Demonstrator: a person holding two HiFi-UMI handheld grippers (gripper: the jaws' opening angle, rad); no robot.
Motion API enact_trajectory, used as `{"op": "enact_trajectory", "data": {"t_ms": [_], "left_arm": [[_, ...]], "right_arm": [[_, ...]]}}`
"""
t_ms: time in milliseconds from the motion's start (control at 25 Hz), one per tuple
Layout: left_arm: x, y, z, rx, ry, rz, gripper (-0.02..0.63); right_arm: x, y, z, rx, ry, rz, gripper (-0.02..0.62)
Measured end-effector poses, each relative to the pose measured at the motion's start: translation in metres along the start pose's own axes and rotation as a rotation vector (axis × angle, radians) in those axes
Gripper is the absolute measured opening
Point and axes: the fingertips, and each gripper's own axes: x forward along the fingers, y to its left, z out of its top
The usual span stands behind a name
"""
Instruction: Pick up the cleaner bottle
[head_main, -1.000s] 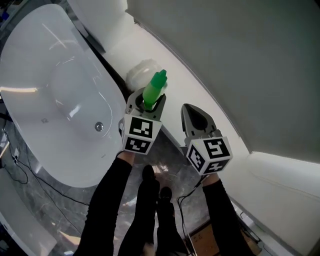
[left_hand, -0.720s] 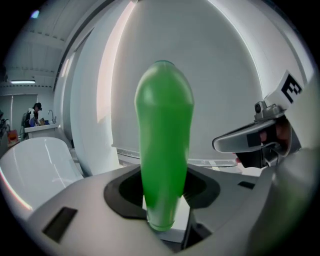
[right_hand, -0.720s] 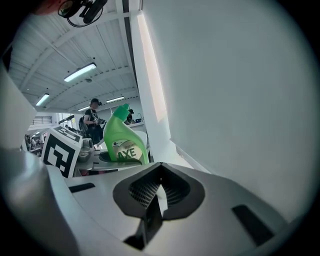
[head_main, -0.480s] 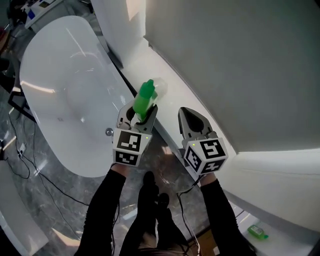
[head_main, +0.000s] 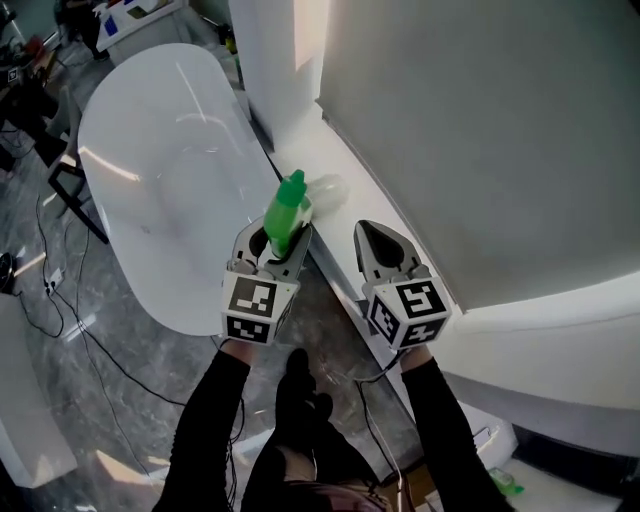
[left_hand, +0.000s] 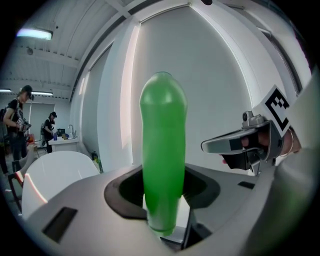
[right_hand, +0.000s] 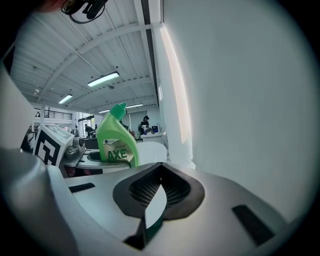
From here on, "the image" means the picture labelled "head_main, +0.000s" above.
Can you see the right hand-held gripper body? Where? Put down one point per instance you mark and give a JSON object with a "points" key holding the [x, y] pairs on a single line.
{"points": [[407, 312]]}

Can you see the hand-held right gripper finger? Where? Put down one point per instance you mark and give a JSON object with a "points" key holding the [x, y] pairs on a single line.
{"points": [[364, 250], [402, 245]]}

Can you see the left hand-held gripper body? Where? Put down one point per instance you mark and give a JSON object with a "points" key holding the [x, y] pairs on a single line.
{"points": [[255, 302]]}

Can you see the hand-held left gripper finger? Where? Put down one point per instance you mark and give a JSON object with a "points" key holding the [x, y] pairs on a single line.
{"points": [[245, 240], [298, 250]]}

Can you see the green cleaner bottle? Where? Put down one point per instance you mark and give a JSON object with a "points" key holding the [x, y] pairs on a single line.
{"points": [[285, 210]]}

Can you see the person's right forearm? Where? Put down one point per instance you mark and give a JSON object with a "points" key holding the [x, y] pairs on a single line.
{"points": [[440, 430]]}

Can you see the person's left forearm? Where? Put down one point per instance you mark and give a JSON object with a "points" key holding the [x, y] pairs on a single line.
{"points": [[210, 430]]}

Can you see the yellow green bottle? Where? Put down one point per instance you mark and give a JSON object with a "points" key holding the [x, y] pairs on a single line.
{"points": [[231, 40]]}

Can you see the white bathtub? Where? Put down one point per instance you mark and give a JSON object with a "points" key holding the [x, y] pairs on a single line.
{"points": [[165, 165]]}

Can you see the person's legs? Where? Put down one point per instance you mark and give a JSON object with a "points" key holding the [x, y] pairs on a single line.
{"points": [[300, 450]]}

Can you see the cardboard box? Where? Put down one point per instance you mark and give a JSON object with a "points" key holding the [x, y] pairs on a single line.
{"points": [[412, 487]]}

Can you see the white power strip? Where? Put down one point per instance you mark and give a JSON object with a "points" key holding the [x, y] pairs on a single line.
{"points": [[55, 280]]}

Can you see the black round device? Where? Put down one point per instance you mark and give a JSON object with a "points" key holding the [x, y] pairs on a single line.
{"points": [[6, 272]]}

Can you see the white shelf unit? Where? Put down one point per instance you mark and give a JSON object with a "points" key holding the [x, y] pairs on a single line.
{"points": [[140, 22]]}

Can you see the cluttered dark desk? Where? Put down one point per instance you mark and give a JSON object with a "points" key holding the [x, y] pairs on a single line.
{"points": [[22, 85]]}

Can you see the black frame chair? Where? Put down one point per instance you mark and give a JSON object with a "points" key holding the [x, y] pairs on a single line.
{"points": [[70, 180]]}

